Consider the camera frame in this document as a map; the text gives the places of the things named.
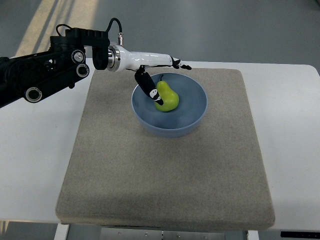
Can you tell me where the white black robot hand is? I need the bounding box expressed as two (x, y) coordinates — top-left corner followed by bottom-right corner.
(107, 45), (192, 105)

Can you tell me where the green pear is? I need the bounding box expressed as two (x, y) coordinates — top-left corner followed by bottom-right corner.
(154, 74), (180, 112)

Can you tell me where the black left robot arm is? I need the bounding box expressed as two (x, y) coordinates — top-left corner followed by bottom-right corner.
(0, 27), (191, 107)

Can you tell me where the blue bowl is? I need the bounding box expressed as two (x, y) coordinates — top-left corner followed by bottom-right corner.
(131, 72), (208, 138)

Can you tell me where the beige felt mat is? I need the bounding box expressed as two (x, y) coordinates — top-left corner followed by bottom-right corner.
(55, 68), (275, 231)

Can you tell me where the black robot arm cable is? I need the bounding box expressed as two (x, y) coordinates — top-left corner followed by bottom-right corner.
(55, 17), (126, 46)

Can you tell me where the metal bracket under table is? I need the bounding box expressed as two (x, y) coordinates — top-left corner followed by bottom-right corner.
(99, 228), (226, 240)

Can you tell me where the white table frame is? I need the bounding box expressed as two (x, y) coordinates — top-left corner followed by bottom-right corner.
(54, 224), (260, 240)

